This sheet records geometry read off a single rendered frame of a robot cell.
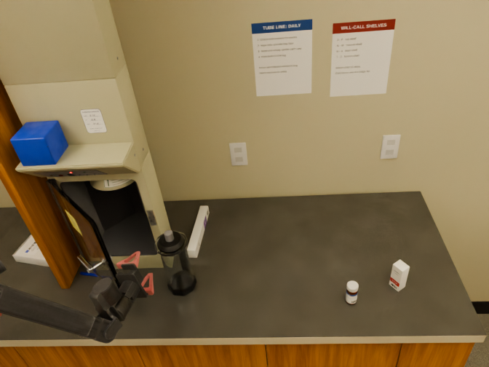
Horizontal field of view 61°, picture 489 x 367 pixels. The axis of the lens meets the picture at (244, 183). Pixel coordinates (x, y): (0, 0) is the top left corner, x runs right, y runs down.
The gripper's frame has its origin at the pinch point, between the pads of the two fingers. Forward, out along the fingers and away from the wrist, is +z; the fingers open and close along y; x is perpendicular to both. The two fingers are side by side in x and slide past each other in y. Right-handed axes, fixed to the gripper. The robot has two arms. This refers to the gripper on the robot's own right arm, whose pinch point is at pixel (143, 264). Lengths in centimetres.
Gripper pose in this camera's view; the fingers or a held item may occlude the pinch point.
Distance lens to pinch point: 138.9
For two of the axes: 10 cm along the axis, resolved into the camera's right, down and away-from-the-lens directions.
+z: 2.2, -5.8, 7.8
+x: -9.3, 1.2, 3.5
